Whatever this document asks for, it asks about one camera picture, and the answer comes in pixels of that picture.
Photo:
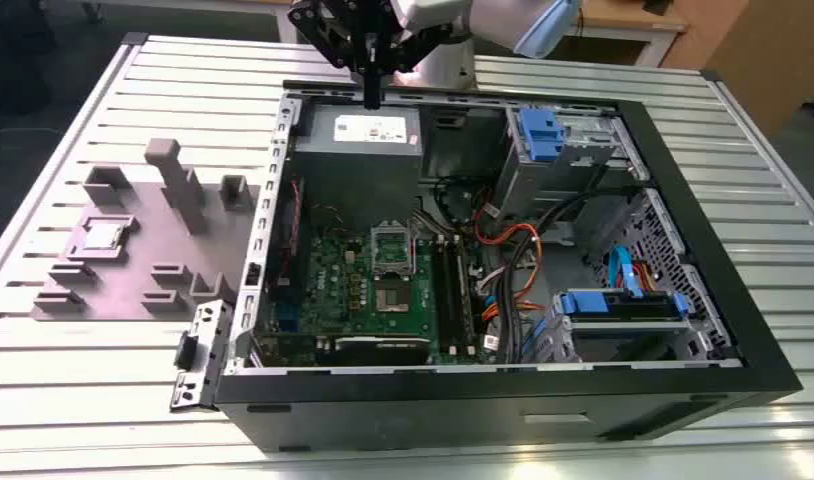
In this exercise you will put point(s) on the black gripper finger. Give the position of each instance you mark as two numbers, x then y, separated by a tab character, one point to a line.
320	30
410	52

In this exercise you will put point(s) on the silver CPU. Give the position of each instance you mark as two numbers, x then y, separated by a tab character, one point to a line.
104	236

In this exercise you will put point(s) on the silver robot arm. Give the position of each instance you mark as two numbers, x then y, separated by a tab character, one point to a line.
447	70

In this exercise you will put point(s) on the CPU socket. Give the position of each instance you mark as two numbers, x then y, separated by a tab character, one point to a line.
393	298

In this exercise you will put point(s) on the white framed desk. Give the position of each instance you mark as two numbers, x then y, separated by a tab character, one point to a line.
287	27

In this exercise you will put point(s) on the grey power supply unit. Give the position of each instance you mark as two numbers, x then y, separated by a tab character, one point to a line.
314	131

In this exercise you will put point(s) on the blue plastic drive carrier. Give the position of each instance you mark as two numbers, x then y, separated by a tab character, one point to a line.
542	132

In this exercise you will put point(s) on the tall silver drive cage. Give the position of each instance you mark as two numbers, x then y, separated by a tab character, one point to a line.
534	180

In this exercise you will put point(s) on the wooden desk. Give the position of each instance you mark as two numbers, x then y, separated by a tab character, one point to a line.
627	15

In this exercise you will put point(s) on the black office chair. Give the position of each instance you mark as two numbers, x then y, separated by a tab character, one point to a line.
16	60

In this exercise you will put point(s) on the green motherboard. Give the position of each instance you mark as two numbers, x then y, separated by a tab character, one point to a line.
334	280

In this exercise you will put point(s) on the black RAM slot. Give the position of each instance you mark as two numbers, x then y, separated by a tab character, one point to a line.
443	292
462	292

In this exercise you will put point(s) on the grey parts rack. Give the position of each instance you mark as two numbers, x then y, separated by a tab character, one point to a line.
147	260

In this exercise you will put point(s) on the wooden cabinet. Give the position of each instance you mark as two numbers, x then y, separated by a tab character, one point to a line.
767	60

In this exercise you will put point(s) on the black disk in blue carrier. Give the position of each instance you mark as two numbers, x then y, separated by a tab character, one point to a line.
583	305

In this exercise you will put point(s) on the black graphics card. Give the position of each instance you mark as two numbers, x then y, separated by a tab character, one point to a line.
380	350

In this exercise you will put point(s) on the low silver disk bay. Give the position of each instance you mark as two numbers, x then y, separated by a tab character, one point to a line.
623	327

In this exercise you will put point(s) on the black PC case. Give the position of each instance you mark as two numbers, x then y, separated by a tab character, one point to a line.
447	415

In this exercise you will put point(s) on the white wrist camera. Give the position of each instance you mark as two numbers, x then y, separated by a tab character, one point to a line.
427	12

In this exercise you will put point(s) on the grey card retainer bracket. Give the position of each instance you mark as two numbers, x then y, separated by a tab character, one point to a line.
214	325

